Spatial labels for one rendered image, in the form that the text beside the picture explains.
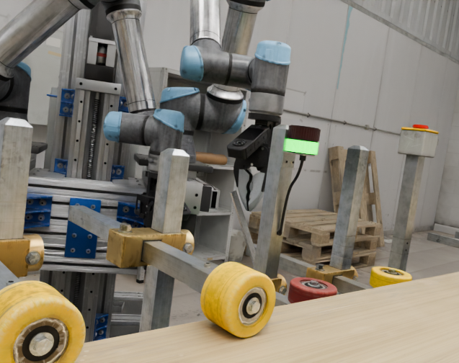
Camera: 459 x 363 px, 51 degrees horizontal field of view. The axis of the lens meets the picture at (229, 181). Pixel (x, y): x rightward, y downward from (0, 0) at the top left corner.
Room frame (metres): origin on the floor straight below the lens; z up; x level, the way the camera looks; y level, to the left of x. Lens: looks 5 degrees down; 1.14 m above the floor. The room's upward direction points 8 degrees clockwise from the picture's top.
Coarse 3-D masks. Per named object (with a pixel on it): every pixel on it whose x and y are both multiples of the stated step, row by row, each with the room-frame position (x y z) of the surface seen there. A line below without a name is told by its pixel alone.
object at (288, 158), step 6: (300, 126) 0.89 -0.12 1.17; (288, 138) 0.91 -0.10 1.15; (294, 138) 0.89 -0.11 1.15; (282, 156) 0.92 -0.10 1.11; (288, 156) 0.93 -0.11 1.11; (294, 156) 0.94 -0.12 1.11; (300, 156) 0.90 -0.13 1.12; (282, 162) 0.92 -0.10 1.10; (288, 162) 0.93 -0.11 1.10; (294, 162) 0.94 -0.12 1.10; (300, 162) 0.91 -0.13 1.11; (300, 168) 0.91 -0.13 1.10; (294, 180) 0.91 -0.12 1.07; (288, 192) 0.92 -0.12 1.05; (282, 210) 0.93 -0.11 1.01; (282, 216) 0.93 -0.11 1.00; (282, 222) 0.93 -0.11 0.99
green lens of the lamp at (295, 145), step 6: (288, 144) 0.90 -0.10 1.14; (294, 144) 0.89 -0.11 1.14; (300, 144) 0.88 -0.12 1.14; (306, 144) 0.88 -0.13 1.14; (312, 144) 0.89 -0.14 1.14; (288, 150) 0.90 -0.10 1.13; (294, 150) 0.89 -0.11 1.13; (300, 150) 0.88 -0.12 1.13; (306, 150) 0.88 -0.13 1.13; (312, 150) 0.89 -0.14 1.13
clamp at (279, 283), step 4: (280, 276) 0.96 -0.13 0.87; (272, 280) 0.93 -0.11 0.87; (276, 280) 0.93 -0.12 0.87; (280, 280) 0.94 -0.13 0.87; (284, 280) 0.96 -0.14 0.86; (276, 284) 0.93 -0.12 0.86; (280, 284) 0.94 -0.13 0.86; (284, 284) 0.95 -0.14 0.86; (276, 288) 0.94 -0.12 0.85; (280, 288) 0.94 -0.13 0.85; (284, 288) 0.94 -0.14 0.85; (280, 292) 0.94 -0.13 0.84; (284, 292) 0.94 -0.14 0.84
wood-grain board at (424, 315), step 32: (384, 288) 0.86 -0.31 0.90; (416, 288) 0.89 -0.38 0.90; (448, 288) 0.92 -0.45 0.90; (288, 320) 0.64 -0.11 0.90; (320, 320) 0.65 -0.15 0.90; (352, 320) 0.67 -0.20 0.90; (384, 320) 0.69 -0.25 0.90; (416, 320) 0.71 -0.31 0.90; (448, 320) 0.73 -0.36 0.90; (96, 352) 0.47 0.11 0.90; (128, 352) 0.48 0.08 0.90; (160, 352) 0.49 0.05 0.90; (192, 352) 0.50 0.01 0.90; (224, 352) 0.51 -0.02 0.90; (256, 352) 0.52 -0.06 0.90; (288, 352) 0.54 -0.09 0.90; (320, 352) 0.55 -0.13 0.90; (352, 352) 0.56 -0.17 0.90; (384, 352) 0.57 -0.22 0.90; (416, 352) 0.59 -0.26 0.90; (448, 352) 0.60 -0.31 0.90
